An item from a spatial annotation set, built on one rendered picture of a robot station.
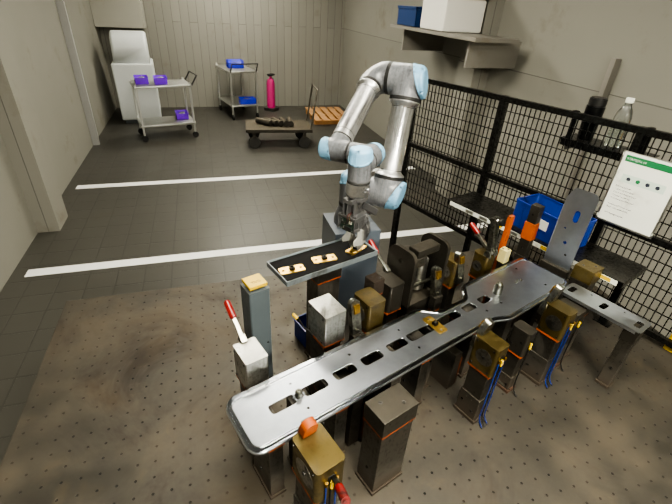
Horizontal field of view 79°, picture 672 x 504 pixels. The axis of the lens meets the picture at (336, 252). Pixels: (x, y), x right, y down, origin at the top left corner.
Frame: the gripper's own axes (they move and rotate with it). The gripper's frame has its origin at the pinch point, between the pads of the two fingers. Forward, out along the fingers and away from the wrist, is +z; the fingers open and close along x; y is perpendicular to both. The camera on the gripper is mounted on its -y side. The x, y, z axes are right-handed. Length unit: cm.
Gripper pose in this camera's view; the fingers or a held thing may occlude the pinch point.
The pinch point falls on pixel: (356, 245)
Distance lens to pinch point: 144.5
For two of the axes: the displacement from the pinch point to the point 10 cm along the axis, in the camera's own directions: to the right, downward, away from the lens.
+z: -0.5, 8.5, 5.3
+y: -6.4, 3.8, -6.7
